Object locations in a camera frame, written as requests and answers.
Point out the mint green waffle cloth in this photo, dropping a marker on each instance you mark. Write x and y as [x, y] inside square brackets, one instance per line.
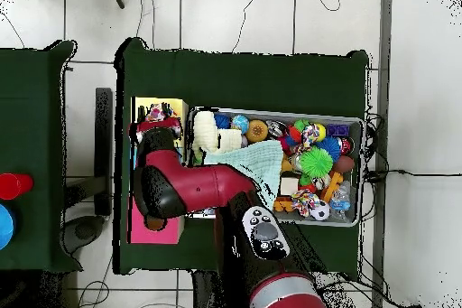
[260, 160]

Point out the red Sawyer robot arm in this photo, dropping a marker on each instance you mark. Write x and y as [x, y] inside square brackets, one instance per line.
[202, 185]

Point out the wooden box with three holes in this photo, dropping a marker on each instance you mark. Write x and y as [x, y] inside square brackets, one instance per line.
[169, 232]

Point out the shallow clear mesh bin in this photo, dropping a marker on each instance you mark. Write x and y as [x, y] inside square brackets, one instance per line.
[359, 131]

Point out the cream waffle cloth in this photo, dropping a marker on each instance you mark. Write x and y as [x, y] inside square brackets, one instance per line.
[205, 131]

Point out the black upright panel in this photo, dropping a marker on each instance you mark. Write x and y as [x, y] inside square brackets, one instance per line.
[103, 134]

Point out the globe print ball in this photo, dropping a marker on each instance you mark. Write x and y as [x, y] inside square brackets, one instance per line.
[240, 123]

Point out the burger squeeze toy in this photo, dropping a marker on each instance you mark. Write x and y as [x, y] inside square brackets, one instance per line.
[257, 131]

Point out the dark green table cloth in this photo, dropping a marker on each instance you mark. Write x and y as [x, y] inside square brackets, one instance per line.
[252, 80]
[32, 87]

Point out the grey round stand base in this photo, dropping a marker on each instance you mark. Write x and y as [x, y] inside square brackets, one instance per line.
[83, 232]

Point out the red plastic cup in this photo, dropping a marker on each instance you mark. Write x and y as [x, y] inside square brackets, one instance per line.
[14, 186]

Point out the lime green spiky ball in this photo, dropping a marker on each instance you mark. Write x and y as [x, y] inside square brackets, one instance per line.
[316, 162]

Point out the blue spiky ball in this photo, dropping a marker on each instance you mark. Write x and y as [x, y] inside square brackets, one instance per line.
[330, 145]

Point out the small soccer ball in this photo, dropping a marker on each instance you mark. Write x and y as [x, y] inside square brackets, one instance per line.
[320, 211]

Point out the blue plastic cup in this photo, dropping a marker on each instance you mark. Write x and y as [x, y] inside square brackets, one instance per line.
[5, 226]

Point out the orange bone toy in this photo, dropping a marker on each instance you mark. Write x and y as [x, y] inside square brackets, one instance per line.
[334, 181]

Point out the small brown football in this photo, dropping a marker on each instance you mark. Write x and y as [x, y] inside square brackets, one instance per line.
[344, 164]

